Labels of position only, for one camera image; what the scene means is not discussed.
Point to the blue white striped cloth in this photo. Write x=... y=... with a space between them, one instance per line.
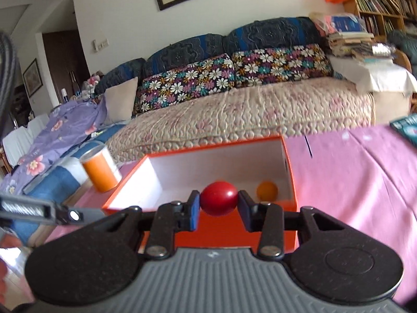
x=66 y=180

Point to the orange cardboard box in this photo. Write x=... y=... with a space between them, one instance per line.
x=261 y=167

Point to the wall light switch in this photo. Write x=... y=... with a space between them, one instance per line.
x=98 y=46

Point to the floral cushion right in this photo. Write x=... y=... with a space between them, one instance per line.
x=278 y=65

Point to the red cherry tomato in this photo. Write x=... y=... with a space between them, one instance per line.
x=219 y=198

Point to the small orange citrus fruit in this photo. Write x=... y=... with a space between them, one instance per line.
x=267 y=191

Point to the stack of books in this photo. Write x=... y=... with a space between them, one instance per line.
x=361 y=46

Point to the orange cylindrical cup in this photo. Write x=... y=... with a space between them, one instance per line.
x=101 y=168

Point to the quilted beige sofa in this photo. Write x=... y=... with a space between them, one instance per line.
x=290 y=108

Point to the floral cushion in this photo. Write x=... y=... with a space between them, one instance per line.
x=197 y=80
x=278 y=65

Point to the floral cushion left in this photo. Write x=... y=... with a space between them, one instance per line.
x=197 y=80

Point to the white cloth on sofa arm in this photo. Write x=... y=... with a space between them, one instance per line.
x=382 y=76

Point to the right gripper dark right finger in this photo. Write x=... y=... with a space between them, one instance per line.
x=266 y=218

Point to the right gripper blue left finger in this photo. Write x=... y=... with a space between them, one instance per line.
x=166 y=221

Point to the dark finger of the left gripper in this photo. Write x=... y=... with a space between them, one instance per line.
x=46 y=212

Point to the teal book on table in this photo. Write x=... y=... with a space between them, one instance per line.
x=406 y=127

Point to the purple floral blanket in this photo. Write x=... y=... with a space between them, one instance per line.
x=69 y=125

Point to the wooden bookshelf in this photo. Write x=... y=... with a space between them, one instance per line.
x=381 y=17

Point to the beige small pillow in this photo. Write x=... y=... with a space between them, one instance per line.
x=120 y=100

